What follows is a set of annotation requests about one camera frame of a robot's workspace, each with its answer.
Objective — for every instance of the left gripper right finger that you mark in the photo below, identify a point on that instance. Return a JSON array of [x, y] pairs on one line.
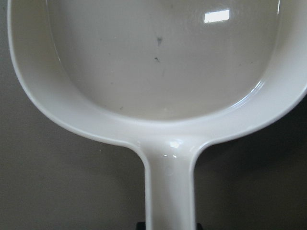
[[199, 226]]

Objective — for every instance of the beige plastic dustpan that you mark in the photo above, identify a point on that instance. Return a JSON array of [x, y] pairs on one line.
[[164, 78]]

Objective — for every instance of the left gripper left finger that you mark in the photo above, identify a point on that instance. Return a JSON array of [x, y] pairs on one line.
[[141, 226]]

